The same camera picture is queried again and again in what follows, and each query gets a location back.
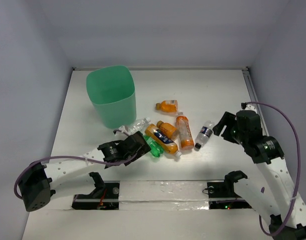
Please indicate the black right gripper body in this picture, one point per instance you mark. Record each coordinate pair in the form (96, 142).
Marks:
(238, 134)

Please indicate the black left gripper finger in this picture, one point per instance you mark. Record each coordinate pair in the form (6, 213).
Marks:
(136, 144)
(138, 155)

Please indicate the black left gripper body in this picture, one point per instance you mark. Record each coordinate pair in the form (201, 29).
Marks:
(139, 144)

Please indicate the green plastic bottle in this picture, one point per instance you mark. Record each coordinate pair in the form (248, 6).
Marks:
(156, 149)

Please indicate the clear plastic water bottle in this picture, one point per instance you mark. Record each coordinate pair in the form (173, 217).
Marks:
(138, 125)

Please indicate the clear bottle dark blue label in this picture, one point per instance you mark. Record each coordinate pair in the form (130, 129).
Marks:
(204, 134)

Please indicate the yellow blue milk tea bottle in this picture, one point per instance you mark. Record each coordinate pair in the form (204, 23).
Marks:
(169, 146)

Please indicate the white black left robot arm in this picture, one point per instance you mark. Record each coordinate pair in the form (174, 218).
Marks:
(59, 176)

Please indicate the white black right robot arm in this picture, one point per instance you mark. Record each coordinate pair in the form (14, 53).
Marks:
(285, 212)

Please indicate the green plastic bin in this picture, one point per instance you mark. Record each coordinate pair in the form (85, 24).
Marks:
(111, 90)

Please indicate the orange juice bottle gold cap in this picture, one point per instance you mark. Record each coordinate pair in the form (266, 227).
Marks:
(168, 130)

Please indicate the orange label clear tea bottle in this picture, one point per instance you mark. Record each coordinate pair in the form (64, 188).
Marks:
(185, 136)

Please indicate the orange juice bottle barcode label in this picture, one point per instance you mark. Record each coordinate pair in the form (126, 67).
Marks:
(167, 106)

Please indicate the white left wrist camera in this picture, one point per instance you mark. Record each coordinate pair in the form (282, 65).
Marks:
(122, 130)

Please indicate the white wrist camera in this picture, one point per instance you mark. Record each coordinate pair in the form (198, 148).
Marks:
(248, 107)
(122, 130)

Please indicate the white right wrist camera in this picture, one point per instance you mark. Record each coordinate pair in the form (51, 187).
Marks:
(248, 107)

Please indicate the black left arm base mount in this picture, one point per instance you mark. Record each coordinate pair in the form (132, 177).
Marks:
(107, 200)

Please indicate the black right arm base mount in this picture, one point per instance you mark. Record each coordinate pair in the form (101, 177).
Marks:
(221, 198)

